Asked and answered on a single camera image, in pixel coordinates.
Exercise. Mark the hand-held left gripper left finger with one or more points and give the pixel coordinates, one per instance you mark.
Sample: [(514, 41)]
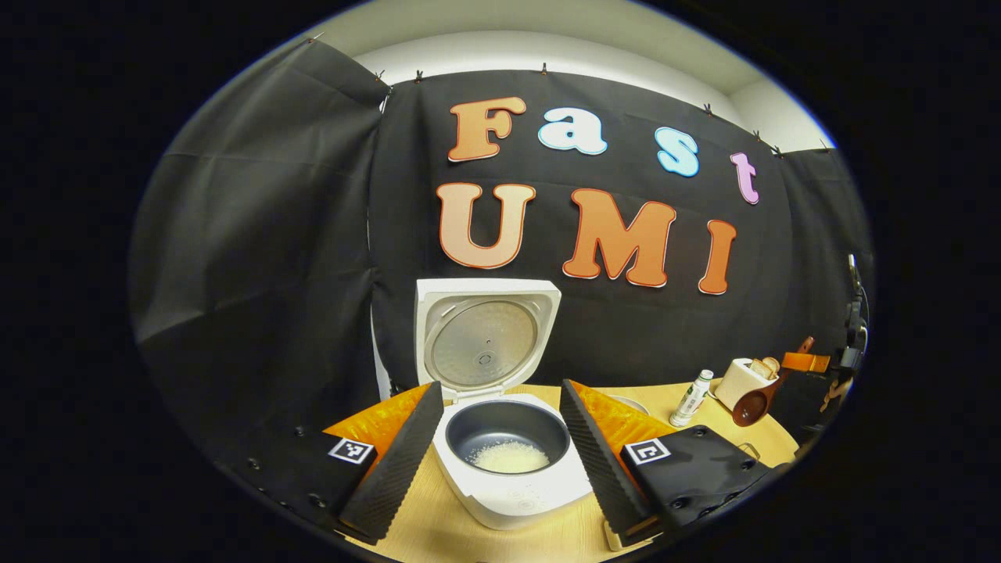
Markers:
[(399, 461)]

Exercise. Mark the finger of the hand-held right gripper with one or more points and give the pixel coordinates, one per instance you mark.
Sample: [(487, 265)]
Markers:
[(805, 363)]

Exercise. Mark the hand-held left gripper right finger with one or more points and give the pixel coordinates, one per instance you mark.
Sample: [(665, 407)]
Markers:
[(594, 461)]

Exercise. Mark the brown wooden spoon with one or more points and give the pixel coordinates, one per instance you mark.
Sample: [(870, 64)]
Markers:
[(755, 407)]

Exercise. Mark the white rice layer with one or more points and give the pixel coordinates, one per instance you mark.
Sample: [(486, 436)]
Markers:
[(508, 459)]

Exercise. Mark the white rice cooker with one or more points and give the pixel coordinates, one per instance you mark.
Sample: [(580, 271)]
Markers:
[(508, 500)]

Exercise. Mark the toast slice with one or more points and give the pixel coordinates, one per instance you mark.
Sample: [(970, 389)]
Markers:
[(768, 366)]

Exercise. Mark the white round plate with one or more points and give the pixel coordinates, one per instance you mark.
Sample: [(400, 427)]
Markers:
[(635, 403)]

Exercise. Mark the white toaster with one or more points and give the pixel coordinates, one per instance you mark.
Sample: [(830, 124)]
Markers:
[(735, 383)]

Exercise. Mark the white milk bottle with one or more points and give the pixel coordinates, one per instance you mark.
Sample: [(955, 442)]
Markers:
[(692, 399)]

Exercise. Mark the black backdrop cloth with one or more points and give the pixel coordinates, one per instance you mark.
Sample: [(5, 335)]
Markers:
[(258, 234)]

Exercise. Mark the row of black cloth clips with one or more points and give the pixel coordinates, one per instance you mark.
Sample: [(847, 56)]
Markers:
[(543, 68)]

